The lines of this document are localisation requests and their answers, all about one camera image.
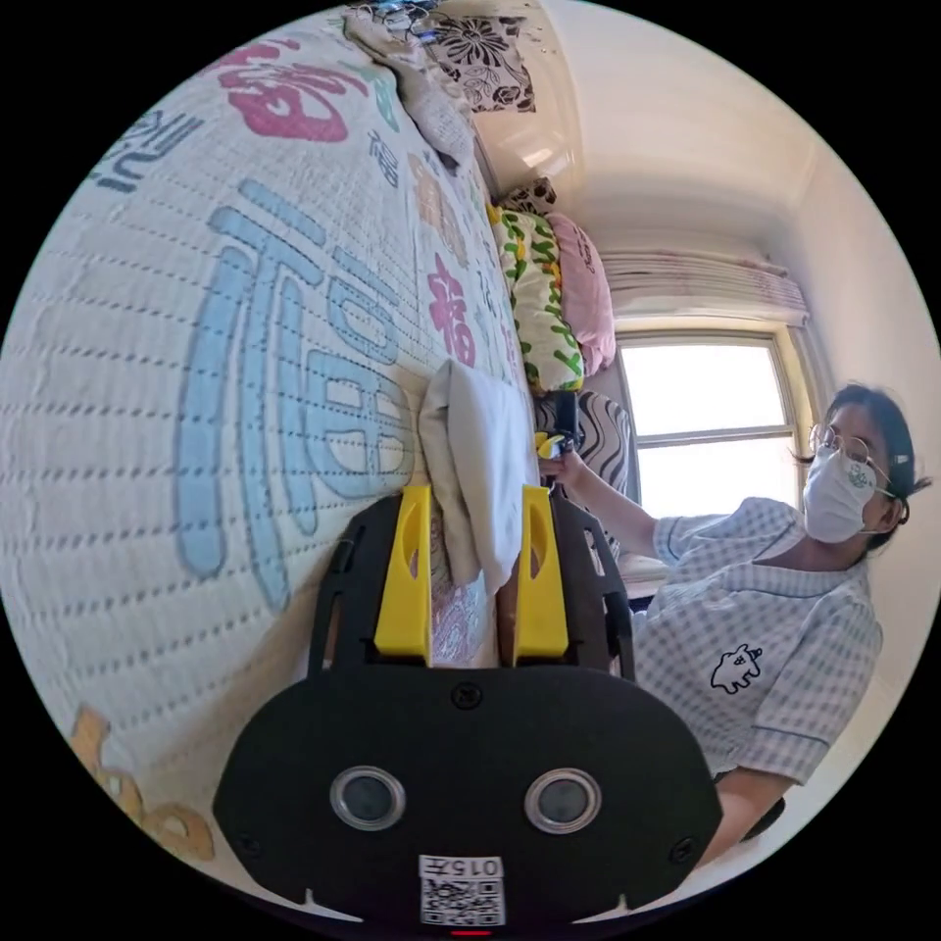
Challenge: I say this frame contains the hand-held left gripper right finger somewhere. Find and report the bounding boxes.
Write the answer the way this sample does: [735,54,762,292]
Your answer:
[511,483,569,661]

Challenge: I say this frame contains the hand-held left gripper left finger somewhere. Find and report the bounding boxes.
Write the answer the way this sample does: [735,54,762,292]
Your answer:
[372,484,435,661]

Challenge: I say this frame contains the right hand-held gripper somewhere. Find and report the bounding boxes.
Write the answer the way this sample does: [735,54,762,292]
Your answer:
[535,428,586,465]

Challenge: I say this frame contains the white short sleeve shirt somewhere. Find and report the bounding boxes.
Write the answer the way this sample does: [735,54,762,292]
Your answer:
[417,359,543,598]

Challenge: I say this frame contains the person's left forearm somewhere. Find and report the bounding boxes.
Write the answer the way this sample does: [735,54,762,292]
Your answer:
[694,766,785,870]

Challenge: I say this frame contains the person's right forearm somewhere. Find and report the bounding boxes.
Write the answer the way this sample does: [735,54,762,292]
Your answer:
[571,463,661,562]

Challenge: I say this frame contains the person's right hand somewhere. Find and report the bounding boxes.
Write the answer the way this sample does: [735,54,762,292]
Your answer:
[546,449,592,495]

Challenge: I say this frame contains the black and white striped cushion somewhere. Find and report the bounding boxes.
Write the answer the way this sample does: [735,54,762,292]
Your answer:
[534,391,635,503]

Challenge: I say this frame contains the green and yellow floral pillow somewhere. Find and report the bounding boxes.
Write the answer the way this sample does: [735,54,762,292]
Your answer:
[487,205,587,393]

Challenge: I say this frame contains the window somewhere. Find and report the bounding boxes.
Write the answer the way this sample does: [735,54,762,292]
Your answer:
[616,328,804,524]

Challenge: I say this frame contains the pink pillow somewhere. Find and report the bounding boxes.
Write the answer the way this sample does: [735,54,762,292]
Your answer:
[547,212,617,371]

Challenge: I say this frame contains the person's body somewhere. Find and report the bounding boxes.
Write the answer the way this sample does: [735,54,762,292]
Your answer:
[630,381,918,788]

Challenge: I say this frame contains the pink curtain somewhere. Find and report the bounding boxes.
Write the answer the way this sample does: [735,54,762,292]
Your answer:
[602,248,812,329]

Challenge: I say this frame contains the black and white spotted cushion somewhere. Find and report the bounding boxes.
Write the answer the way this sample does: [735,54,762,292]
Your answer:
[501,176,560,218]

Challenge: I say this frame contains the bed with printed quilt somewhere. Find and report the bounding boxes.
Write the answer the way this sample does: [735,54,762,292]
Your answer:
[0,0,547,870]

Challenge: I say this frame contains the black and white floral cushion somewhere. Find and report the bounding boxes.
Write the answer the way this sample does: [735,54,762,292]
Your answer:
[428,13,539,116]

